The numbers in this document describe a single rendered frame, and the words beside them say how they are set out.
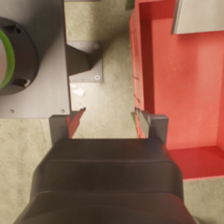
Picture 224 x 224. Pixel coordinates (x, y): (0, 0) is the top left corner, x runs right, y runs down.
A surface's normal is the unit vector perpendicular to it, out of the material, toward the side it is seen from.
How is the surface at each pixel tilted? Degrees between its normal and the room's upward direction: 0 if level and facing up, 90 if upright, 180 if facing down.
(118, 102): 0
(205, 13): 30
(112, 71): 0
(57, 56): 0
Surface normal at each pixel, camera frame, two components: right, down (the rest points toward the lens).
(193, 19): 0.04, 0.72
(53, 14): 0.00, 0.28
